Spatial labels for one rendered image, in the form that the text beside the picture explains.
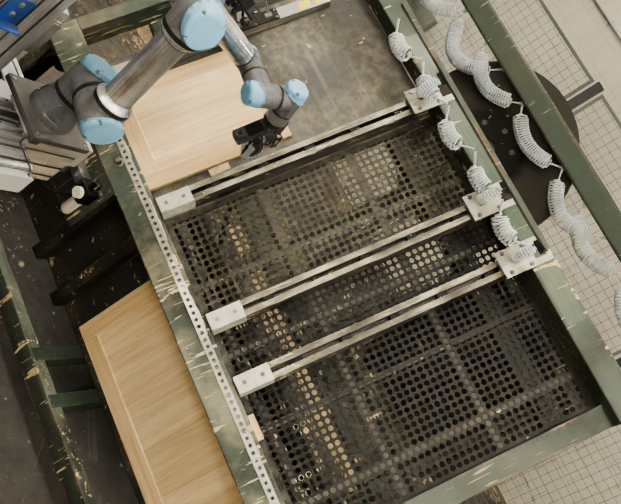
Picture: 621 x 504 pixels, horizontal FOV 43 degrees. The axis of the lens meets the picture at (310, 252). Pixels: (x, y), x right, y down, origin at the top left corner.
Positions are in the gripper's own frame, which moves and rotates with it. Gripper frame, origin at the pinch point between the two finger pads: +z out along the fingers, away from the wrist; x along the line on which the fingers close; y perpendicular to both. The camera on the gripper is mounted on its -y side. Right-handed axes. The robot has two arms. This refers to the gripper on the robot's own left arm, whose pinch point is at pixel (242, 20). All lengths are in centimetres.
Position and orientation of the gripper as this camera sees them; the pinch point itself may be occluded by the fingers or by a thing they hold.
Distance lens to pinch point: 314.1
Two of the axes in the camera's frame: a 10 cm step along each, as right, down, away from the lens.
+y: -7.0, -6.8, 1.9
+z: -0.6, 3.2, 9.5
